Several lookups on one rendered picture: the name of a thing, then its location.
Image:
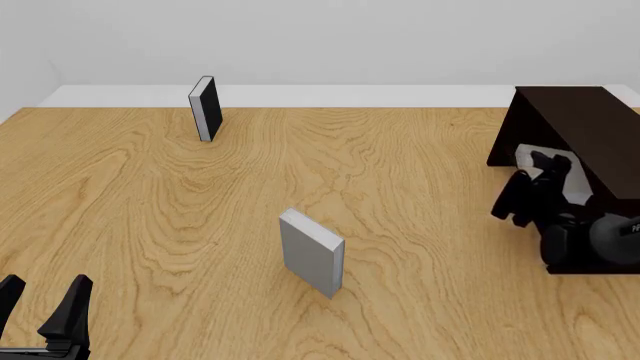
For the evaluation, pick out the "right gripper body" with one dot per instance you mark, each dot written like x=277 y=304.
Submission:
x=577 y=183

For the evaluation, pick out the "black book with white pages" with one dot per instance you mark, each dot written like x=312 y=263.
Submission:
x=212 y=108

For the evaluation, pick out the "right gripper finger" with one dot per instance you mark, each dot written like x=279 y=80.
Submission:
x=562 y=165
x=541 y=159

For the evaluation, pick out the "dark brown wooden cabinet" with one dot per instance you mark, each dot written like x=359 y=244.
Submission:
x=575 y=116

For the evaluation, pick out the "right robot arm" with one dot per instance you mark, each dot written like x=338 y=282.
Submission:
x=607 y=236

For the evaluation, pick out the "grey book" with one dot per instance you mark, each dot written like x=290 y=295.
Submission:
x=306 y=251

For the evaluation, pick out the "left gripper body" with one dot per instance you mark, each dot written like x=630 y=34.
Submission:
x=40 y=354

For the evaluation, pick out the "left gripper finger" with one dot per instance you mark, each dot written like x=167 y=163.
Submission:
x=70 y=318
x=10 y=296

